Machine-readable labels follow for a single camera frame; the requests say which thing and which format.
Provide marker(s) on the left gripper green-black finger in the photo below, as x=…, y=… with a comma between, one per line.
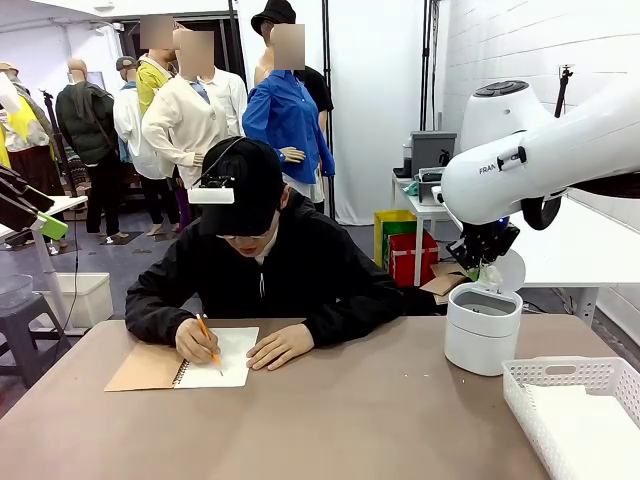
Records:
x=30, y=197
x=52, y=227

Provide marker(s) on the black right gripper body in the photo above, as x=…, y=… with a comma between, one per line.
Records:
x=487, y=242

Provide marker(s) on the white paper ball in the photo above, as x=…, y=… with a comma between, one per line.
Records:
x=491, y=279

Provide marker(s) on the yellow pencil with red eraser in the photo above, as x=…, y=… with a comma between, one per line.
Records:
x=207, y=337

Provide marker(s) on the spiral notebook with kraft cover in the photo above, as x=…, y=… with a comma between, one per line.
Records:
x=225, y=360

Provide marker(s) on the person's left forearm black sleeve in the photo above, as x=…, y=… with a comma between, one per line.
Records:
x=350, y=320

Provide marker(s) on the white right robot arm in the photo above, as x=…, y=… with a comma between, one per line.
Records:
x=550, y=150

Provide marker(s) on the person's right forearm black sleeve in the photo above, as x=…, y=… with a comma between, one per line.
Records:
x=150, y=315

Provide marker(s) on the stack of white paper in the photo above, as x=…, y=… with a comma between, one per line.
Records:
x=590, y=425

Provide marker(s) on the person's right hand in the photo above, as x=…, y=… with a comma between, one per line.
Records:
x=192, y=345

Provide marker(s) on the person's left hand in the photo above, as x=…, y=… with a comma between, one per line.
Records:
x=282, y=345

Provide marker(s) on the flattened brown cardboard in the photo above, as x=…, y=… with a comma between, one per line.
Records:
x=440, y=285

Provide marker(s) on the black bag on floor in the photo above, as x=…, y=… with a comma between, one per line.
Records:
x=425, y=302

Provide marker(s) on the red shopping bag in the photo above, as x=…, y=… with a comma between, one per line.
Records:
x=415, y=260

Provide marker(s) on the mannequin with yellow scarf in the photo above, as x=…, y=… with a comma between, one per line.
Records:
x=25, y=130

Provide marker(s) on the white round trash bin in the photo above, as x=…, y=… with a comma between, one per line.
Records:
x=480, y=340

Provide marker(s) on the black tripod on floor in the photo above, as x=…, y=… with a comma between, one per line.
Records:
x=55, y=130

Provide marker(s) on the white side table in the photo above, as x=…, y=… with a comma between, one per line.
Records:
x=422, y=210

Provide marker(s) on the clear plastic container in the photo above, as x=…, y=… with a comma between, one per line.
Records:
x=15, y=290

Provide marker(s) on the grey tray with teal item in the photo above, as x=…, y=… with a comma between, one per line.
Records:
x=427, y=192

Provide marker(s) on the green shopping bag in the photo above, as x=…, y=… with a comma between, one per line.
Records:
x=405, y=229

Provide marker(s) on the white plastic storage box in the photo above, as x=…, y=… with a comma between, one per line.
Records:
x=90, y=300

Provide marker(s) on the large white table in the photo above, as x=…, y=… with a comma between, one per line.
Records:
x=575, y=250

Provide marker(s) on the grey plastic stool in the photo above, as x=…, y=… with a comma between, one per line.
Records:
x=25, y=312

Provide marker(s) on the mannequin in dark green jacket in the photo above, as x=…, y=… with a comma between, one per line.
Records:
x=85, y=125

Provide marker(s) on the green cloth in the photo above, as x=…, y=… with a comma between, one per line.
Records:
x=411, y=189

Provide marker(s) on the yellow shopping bag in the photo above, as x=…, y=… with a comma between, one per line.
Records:
x=395, y=216

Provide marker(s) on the mannequin in cap white shirt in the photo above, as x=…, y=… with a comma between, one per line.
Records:
x=130, y=130

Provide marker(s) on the white perforated plastic basket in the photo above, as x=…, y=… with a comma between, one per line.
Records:
x=525, y=400

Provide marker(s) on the black stand on white table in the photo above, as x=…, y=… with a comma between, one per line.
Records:
x=562, y=95

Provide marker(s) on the mannequin in yellow jacket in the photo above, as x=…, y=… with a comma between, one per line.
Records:
x=150, y=80

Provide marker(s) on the person in black jacket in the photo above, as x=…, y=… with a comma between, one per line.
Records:
x=300, y=270

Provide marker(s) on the black light stand pole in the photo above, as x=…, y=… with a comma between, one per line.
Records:
x=327, y=50
x=425, y=60

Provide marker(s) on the black baseball cap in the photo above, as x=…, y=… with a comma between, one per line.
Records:
x=245, y=190

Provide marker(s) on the mannequin in black t-shirt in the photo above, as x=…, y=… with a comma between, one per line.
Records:
x=320, y=90

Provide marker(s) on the mannequin in blue shirt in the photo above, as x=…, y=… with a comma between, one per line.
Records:
x=285, y=115

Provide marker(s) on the black bucket hat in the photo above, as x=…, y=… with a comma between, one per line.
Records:
x=274, y=15

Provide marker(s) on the white head-mounted camera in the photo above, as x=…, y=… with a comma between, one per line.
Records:
x=211, y=195

